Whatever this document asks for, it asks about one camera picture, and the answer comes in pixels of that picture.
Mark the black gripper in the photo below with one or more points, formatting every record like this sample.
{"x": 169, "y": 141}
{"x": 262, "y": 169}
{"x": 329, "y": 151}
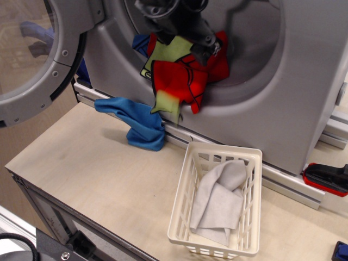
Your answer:
{"x": 193, "y": 28}

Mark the red cloth with black trim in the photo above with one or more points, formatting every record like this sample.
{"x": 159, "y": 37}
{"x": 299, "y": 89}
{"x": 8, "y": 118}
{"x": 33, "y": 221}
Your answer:
{"x": 187, "y": 78}

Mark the green cloth with black trim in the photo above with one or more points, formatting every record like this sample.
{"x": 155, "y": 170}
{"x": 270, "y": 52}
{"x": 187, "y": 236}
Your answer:
{"x": 158, "y": 52}

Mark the light blue cloth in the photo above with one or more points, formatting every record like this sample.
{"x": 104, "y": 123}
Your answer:
{"x": 140, "y": 44}

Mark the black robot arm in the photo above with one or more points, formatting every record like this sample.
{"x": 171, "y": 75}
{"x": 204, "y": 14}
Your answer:
{"x": 153, "y": 11}

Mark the grey toy washing machine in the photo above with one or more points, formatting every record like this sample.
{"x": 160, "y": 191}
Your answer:
{"x": 288, "y": 61}

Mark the round grey machine door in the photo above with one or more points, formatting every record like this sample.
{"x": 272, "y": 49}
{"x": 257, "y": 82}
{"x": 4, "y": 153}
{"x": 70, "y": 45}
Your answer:
{"x": 30, "y": 85}

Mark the white plastic laundry basket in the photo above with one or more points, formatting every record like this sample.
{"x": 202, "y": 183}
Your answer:
{"x": 199, "y": 159}

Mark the blue folded cloth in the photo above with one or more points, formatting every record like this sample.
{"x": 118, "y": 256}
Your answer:
{"x": 146, "y": 129}

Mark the grey felt cloth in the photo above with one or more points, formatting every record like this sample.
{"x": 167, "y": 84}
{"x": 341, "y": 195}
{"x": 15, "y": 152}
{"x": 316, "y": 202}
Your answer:
{"x": 218, "y": 202}

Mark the blue clamp behind door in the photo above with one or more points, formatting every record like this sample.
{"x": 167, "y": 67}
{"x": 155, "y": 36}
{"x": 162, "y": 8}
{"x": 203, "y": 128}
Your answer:
{"x": 44, "y": 44}

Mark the red and black clamp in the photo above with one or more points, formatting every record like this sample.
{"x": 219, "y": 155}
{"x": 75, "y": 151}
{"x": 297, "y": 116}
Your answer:
{"x": 327, "y": 178}

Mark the blue black clamp corner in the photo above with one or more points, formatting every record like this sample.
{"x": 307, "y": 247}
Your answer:
{"x": 340, "y": 252}

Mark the aluminium extrusion rail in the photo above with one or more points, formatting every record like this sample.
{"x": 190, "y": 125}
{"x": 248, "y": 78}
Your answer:
{"x": 287, "y": 184}

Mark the aluminium table frame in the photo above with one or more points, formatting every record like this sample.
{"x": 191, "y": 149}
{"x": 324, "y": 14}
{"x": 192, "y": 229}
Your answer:
{"x": 70, "y": 227}

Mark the black metal bracket plate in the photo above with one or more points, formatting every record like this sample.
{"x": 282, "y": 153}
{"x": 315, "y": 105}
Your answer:
{"x": 50, "y": 249}

